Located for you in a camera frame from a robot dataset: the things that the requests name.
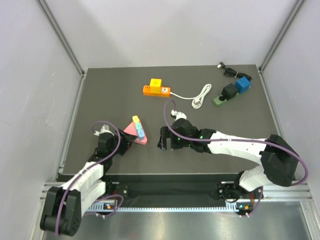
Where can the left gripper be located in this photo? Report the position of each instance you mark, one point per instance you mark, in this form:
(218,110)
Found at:
(126,141)

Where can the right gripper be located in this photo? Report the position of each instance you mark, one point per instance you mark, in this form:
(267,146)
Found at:
(166,133)

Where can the pink triangular socket board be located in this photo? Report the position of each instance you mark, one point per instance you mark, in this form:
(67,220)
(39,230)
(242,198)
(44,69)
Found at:
(131,129)

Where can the light blue small plug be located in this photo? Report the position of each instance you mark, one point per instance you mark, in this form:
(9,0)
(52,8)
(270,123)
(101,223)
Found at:
(140,133)

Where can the teal small plug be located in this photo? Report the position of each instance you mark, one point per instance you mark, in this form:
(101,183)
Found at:
(138,125)

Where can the yellow small plug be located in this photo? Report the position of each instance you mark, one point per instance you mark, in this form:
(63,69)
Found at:
(135,119)

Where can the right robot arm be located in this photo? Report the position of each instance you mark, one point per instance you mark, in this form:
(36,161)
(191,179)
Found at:
(276,163)

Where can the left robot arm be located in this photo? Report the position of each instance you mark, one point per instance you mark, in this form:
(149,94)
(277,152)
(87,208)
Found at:
(65,205)

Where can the orange power strip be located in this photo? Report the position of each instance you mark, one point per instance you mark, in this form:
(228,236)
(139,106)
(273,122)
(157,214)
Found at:
(166,91)

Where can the yellow cube adapter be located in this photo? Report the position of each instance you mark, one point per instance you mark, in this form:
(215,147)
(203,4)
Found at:
(155,85)

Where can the green power strip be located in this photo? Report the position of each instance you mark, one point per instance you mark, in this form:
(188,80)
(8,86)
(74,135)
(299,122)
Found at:
(219,100)

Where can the black cube adapter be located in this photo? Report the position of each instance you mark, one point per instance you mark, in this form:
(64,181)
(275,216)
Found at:
(229,91)

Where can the blue cube adapter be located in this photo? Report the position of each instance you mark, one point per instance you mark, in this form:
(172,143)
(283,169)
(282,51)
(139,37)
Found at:
(242,85)

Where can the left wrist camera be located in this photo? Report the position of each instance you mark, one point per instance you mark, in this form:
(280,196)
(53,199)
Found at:
(104,129)

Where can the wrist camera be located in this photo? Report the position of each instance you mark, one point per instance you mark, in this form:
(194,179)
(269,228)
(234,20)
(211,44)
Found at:
(176,115)
(104,129)

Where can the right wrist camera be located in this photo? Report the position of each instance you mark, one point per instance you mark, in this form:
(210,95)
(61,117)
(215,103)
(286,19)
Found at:
(176,115)

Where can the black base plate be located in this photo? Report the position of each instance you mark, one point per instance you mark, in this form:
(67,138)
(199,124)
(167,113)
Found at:
(214,190)

